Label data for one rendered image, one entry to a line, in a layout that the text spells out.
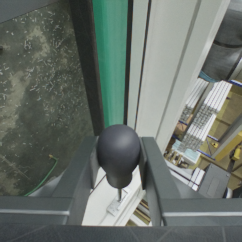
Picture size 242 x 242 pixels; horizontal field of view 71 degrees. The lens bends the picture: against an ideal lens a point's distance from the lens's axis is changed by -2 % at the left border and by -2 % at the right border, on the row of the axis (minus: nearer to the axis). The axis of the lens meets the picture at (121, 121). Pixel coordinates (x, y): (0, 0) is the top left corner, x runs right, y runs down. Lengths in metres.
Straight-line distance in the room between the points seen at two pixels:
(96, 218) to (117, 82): 0.22
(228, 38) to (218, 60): 0.09
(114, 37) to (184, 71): 0.09
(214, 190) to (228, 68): 0.55
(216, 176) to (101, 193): 0.27
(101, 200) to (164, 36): 0.26
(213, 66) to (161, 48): 0.66
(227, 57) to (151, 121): 0.60
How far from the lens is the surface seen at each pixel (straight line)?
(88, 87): 0.22
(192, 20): 0.20
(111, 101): 0.22
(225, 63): 0.85
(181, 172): 0.44
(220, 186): 0.45
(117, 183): 0.18
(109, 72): 0.19
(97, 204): 0.32
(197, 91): 4.84
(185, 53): 0.20
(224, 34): 0.81
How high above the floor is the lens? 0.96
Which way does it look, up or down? 21 degrees down
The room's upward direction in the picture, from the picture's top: 120 degrees clockwise
